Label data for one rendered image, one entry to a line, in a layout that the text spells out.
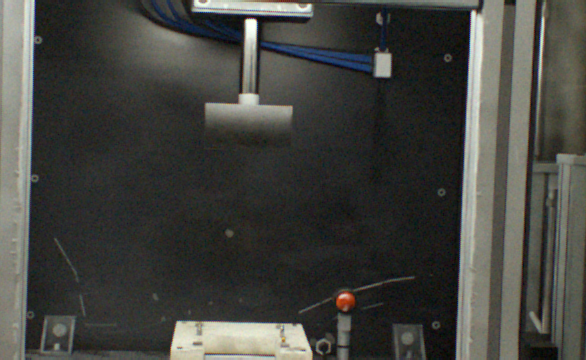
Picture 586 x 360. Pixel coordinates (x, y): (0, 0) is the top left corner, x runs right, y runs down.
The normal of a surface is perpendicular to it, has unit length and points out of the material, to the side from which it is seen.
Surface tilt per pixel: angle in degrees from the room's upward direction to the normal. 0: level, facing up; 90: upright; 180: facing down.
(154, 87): 90
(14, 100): 90
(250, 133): 90
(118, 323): 90
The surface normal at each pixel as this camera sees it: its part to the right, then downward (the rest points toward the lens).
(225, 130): 0.06, 0.05
